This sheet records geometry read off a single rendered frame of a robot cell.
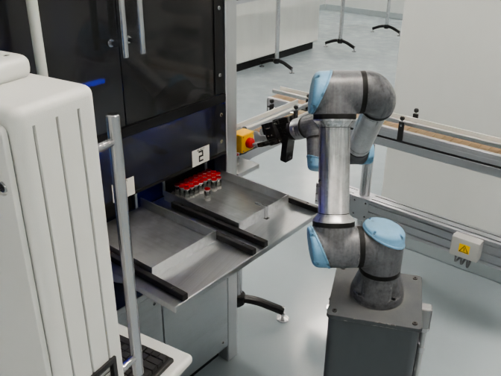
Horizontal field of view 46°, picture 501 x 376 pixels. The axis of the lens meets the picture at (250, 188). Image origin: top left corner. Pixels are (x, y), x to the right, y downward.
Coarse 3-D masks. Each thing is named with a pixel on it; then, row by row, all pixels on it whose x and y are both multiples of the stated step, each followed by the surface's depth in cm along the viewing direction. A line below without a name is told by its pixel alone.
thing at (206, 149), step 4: (200, 148) 202; (204, 148) 204; (208, 148) 205; (192, 152) 200; (196, 152) 201; (200, 152) 203; (204, 152) 204; (208, 152) 206; (192, 156) 200; (196, 156) 202; (204, 156) 205; (208, 156) 207; (192, 160) 201; (196, 160) 202; (204, 160) 206; (192, 164) 201; (196, 164) 203
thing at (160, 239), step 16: (144, 208) 198; (160, 208) 192; (112, 224) 188; (144, 224) 189; (160, 224) 189; (176, 224) 189; (192, 224) 184; (112, 240) 179; (144, 240) 180; (160, 240) 180; (176, 240) 180; (192, 240) 180; (208, 240) 177; (144, 256) 172; (160, 256) 172; (176, 256) 168; (160, 272) 164
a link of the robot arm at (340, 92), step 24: (336, 72) 157; (360, 72) 157; (312, 96) 156; (336, 96) 155; (360, 96) 155; (336, 120) 156; (336, 144) 157; (336, 168) 158; (336, 192) 159; (336, 216) 159; (312, 240) 159; (336, 240) 158; (336, 264) 161
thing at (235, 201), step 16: (224, 176) 218; (224, 192) 209; (240, 192) 209; (256, 192) 209; (272, 192) 205; (208, 208) 198; (224, 208) 199; (240, 208) 199; (256, 208) 199; (272, 208) 196; (240, 224) 184
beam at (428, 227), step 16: (352, 192) 285; (352, 208) 285; (368, 208) 279; (384, 208) 273; (400, 208) 270; (416, 208) 270; (400, 224) 270; (416, 224) 265; (432, 224) 260; (448, 224) 258; (464, 224) 258; (432, 240) 262; (448, 240) 258; (496, 240) 246; (496, 256) 247
